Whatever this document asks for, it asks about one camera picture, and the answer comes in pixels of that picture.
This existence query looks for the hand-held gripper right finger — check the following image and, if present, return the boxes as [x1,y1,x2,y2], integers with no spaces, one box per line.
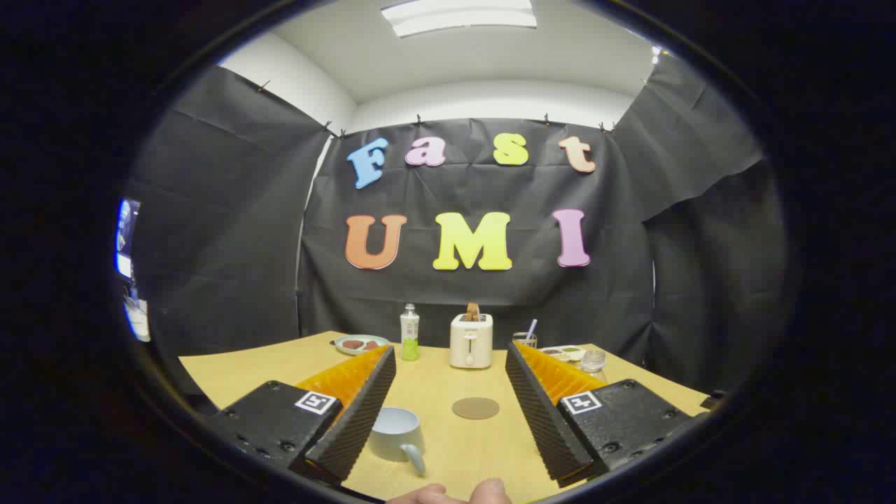
[505,341,704,489]

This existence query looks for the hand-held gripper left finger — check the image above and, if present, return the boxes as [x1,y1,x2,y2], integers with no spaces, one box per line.
[203,344,398,487]

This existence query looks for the white cup with handle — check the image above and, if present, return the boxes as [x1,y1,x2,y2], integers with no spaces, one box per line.
[368,407,426,477]

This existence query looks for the round brown coaster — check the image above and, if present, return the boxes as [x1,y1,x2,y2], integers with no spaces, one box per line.
[452,397,501,421]

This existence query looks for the clear juice bottle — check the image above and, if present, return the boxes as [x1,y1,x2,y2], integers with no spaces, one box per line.
[581,349,608,384]

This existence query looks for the small capped green-label bottle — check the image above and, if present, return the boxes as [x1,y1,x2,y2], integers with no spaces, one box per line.
[400,303,421,362]

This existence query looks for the pale green plate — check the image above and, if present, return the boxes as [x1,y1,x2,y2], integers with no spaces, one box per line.
[335,335,390,356]

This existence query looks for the wooden table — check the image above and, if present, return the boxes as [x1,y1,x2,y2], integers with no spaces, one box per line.
[178,330,711,504]

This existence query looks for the cream toaster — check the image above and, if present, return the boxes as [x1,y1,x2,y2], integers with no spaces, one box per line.
[449,313,494,370]

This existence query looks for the black backdrop cloth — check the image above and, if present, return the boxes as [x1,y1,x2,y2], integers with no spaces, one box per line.
[129,52,788,400]

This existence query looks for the ceiling light panel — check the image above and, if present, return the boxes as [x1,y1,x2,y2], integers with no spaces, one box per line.
[381,0,538,39]

